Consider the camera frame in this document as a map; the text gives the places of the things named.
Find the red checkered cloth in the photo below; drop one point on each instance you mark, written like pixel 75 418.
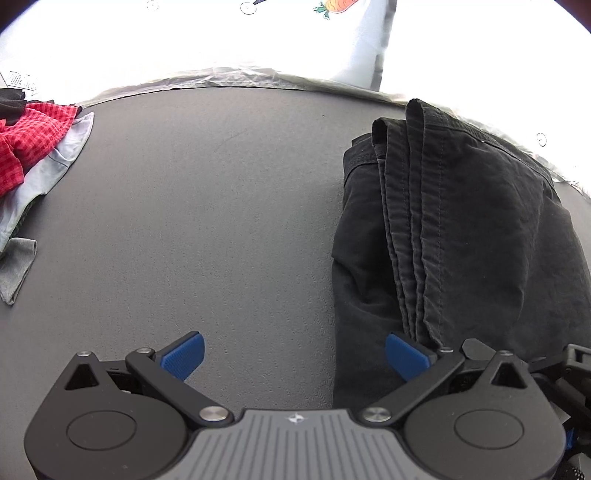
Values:
pixel 27 138

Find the black pants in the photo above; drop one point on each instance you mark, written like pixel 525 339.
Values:
pixel 485 230

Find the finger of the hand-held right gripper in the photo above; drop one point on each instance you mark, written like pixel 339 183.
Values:
pixel 572 367

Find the grey knit cloth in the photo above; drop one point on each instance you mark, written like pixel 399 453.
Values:
pixel 16 267

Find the dark black garment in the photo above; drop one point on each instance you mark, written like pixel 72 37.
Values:
pixel 11 106

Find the white printed sheet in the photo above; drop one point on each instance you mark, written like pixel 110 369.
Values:
pixel 184 41

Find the light grey cloth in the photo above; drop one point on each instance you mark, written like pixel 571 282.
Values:
pixel 60 157

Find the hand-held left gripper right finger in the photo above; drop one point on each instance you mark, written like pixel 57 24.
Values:
pixel 406 357

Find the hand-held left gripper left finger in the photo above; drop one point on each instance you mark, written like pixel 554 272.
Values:
pixel 182 355

